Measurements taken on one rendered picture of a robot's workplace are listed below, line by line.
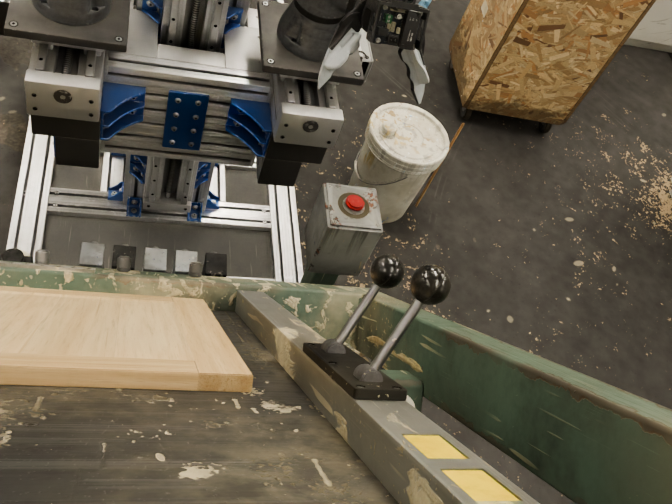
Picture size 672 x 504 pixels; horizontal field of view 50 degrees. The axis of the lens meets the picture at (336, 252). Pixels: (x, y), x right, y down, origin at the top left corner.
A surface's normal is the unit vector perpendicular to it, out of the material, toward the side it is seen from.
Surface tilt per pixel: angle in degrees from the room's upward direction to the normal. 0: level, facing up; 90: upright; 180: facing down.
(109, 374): 39
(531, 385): 90
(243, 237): 0
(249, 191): 0
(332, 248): 90
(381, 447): 90
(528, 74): 90
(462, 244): 0
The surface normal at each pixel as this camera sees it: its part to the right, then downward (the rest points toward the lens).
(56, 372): 0.27, 0.08
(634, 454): -0.96, -0.08
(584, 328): 0.27, -0.57
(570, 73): 0.06, 0.82
